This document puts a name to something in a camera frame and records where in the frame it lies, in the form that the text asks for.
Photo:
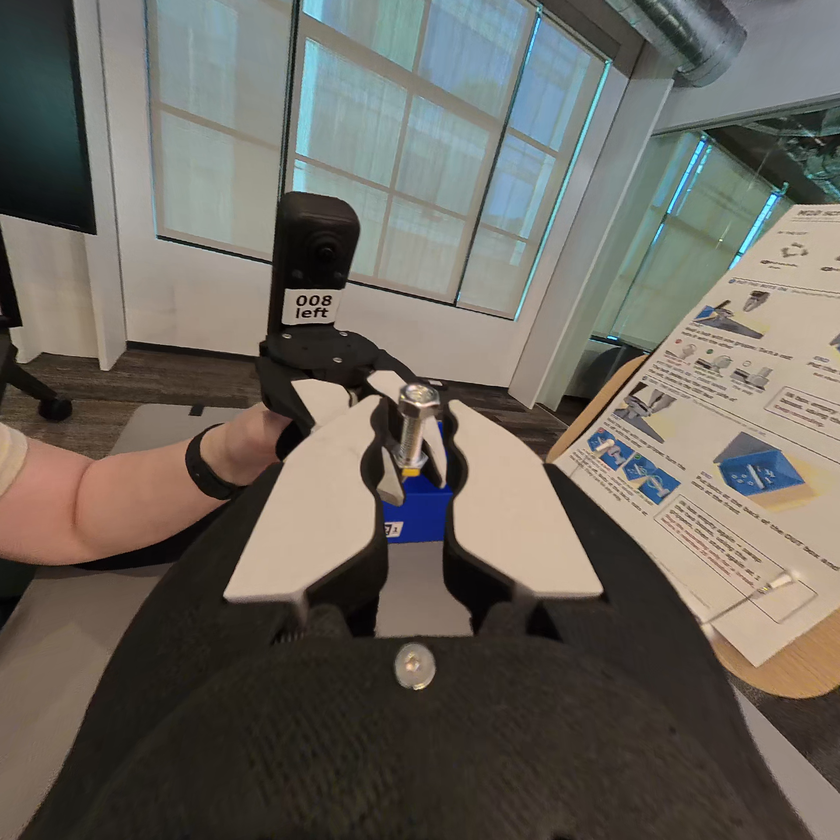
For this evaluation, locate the printed instruction sheet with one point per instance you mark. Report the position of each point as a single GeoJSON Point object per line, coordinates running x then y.
{"type": "Point", "coordinates": [722, 426]}

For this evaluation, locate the silver hex nut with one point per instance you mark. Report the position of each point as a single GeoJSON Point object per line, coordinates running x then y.
{"type": "Point", "coordinates": [420, 392]}

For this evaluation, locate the round wooden table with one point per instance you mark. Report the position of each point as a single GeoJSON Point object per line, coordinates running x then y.
{"type": "Point", "coordinates": [787, 676]}

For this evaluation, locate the black wall screen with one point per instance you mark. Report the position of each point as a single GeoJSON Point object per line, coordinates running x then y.
{"type": "Point", "coordinates": [39, 98]}

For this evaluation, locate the person's left forearm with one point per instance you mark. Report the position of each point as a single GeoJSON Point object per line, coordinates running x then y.
{"type": "Point", "coordinates": [118, 499]}

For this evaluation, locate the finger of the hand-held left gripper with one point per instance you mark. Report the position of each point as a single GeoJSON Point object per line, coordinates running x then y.
{"type": "Point", "coordinates": [438, 459]}
{"type": "Point", "coordinates": [321, 400]}

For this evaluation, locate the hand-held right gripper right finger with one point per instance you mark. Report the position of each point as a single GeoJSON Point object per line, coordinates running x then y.
{"type": "Point", "coordinates": [518, 518]}

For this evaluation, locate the large grid window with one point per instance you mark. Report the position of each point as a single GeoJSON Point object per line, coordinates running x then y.
{"type": "Point", "coordinates": [426, 131]}

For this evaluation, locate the blue plastic bin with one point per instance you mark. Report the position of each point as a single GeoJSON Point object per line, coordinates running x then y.
{"type": "Point", "coordinates": [420, 512]}

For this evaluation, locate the silver hex bolt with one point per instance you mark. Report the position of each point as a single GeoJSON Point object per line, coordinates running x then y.
{"type": "Point", "coordinates": [412, 426]}

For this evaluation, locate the silver ventilation duct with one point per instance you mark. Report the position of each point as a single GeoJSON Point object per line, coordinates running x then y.
{"type": "Point", "coordinates": [695, 39]}

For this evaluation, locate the black office chair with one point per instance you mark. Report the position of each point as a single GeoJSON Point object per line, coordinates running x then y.
{"type": "Point", "coordinates": [56, 407]}

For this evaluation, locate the person's left hand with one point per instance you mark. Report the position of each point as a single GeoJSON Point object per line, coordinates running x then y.
{"type": "Point", "coordinates": [253, 443]}

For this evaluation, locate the black wrist band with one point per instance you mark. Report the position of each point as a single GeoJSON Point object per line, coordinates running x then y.
{"type": "Point", "coordinates": [200, 472]}

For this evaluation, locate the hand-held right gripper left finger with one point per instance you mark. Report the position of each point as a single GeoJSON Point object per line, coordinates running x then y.
{"type": "Point", "coordinates": [308, 512]}

